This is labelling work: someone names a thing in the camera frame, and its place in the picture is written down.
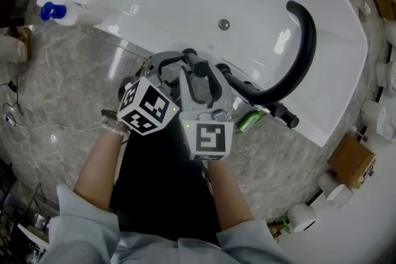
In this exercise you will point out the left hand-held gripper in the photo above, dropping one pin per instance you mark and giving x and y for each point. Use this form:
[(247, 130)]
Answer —
[(145, 108)]

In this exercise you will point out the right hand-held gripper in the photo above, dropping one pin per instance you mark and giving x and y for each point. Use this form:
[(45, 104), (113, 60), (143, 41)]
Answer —
[(210, 139)]

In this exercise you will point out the person's left forearm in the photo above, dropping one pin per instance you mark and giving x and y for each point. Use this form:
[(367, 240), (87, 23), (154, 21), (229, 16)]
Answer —
[(99, 164)]

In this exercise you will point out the person's right forearm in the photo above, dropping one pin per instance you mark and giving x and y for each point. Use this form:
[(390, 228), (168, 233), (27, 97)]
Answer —
[(229, 194)]

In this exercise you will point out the grey round bathtub drain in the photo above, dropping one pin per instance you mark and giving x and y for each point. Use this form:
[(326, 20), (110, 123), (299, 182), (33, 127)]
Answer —
[(224, 24)]

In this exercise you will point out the person's black trousers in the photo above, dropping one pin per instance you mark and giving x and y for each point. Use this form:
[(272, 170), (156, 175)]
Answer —
[(161, 179)]

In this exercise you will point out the white bottle with blue cap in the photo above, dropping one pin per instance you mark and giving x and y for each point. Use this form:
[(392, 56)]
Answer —
[(77, 17)]

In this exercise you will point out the black curved faucet spout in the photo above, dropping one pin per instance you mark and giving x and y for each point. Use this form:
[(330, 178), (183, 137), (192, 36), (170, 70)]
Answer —
[(304, 49)]

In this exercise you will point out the gold fixture with green tag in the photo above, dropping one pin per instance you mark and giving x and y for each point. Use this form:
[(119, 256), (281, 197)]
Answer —
[(280, 227)]

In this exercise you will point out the brown cardboard box with label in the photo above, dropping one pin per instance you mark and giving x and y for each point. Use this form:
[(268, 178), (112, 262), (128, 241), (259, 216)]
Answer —
[(351, 160)]

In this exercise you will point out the white power adapter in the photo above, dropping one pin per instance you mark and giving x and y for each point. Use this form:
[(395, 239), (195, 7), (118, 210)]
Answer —
[(10, 119)]

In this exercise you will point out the person's light blue shirt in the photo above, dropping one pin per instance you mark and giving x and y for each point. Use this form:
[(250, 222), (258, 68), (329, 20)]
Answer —
[(92, 238)]

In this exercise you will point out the small flat cardboard box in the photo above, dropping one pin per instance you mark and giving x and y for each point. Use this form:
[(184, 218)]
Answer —
[(388, 6)]

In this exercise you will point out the metal display rack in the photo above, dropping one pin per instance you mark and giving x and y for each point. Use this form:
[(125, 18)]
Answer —
[(21, 219)]

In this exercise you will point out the white and gold pedestal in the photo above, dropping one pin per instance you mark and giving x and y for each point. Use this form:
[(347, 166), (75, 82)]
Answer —
[(14, 46)]

